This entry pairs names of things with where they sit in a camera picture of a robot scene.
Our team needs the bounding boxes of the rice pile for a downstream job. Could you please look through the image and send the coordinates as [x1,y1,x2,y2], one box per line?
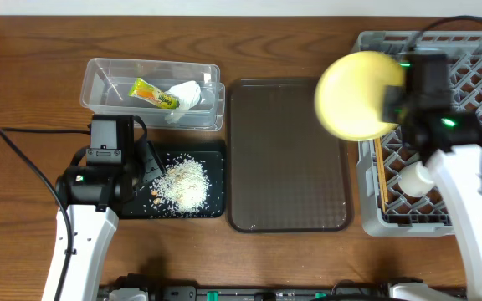
[137,153,212,216]

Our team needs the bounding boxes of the wooden chopstick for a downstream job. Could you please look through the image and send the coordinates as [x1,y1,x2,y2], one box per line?
[373,137,387,212]
[377,140,390,204]

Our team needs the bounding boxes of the pale green cup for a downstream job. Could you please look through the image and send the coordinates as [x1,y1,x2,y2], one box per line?
[398,161,435,197]

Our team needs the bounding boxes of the green yellow snack wrapper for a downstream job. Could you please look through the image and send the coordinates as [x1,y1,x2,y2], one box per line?
[128,78,179,109]

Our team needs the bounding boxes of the white tissue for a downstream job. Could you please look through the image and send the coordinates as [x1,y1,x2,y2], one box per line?
[165,81,201,124]

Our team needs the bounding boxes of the yellow plate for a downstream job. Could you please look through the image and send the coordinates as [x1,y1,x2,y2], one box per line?
[315,51,405,141]

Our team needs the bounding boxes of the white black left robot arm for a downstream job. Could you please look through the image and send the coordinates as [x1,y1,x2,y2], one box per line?
[42,115,165,300]

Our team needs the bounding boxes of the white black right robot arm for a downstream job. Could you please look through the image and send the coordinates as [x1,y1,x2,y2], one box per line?
[382,86,482,300]

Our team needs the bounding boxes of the black food waste tray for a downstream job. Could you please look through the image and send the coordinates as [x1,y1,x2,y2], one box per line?
[121,140,226,219]

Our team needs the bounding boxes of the clear plastic waste bin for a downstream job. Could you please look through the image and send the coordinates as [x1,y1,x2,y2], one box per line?
[80,58,226,131]

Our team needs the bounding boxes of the grey dishwasher rack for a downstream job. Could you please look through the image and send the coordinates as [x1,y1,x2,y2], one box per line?
[356,31,482,237]

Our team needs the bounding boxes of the dark brown serving tray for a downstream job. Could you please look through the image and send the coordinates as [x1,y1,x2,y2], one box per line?
[227,78,354,233]

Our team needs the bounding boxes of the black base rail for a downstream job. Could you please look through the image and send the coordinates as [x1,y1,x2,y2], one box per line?
[96,273,468,301]

